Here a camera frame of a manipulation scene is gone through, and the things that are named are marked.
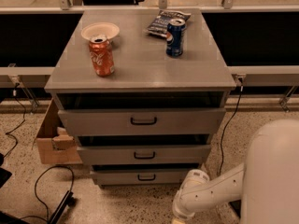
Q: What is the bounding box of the blue pepsi can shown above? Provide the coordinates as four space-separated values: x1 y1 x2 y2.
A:
166 18 186 57

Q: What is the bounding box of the blue chip bag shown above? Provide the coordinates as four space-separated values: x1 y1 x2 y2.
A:
145 10 191 37

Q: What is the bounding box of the grey middle drawer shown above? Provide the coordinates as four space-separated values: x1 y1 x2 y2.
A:
77 145 211 165

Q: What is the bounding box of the black power adapter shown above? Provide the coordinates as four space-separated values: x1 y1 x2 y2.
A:
229 200 241 217

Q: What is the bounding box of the black cable left floor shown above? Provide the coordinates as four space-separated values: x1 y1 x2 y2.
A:
20 164 76 222

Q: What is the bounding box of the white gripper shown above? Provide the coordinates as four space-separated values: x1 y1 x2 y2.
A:
171 169 209 224

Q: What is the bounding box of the black power cable right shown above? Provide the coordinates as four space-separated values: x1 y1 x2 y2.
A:
217 77 245 177

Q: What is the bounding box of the black stand leg left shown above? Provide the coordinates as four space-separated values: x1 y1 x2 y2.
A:
48 190 76 224

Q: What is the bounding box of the grey top drawer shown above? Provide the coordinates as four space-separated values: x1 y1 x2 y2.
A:
58 108 225 136

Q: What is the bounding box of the grey bottom drawer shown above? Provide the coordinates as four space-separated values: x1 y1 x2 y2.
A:
90 169 190 186

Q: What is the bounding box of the brown cardboard box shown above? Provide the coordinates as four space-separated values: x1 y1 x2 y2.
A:
36 101 82 164

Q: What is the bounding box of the black cable left wall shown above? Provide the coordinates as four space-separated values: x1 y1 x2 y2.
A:
3 82 28 159

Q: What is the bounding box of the grey drawer cabinet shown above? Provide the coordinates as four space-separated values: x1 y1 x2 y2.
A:
44 8 237 189

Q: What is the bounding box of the white paper bowl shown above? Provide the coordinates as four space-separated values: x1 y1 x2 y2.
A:
81 22 120 41

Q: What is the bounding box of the orange coca-cola can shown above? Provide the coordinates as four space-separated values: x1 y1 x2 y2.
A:
89 35 114 77

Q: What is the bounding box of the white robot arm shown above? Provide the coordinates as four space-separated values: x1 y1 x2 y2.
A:
172 119 299 224

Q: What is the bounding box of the grey drawer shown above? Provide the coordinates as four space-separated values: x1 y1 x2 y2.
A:
90 169 190 186
58 108 225 136
77 145 211 165

